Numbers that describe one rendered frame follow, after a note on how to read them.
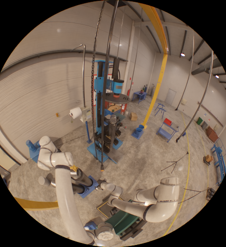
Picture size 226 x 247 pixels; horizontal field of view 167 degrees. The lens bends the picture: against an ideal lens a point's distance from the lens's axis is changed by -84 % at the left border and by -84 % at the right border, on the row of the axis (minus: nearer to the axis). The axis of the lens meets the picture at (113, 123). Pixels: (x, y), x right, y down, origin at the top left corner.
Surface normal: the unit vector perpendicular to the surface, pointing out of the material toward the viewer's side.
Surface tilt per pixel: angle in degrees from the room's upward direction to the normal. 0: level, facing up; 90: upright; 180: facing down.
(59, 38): 90
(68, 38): 90
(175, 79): 90
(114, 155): 0
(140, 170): 0
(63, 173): 27
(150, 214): 68
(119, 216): 0
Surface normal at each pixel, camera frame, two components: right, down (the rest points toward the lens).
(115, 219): 0.11, -0.77
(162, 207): -0.74, -0.66
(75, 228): 0.55, -0.73
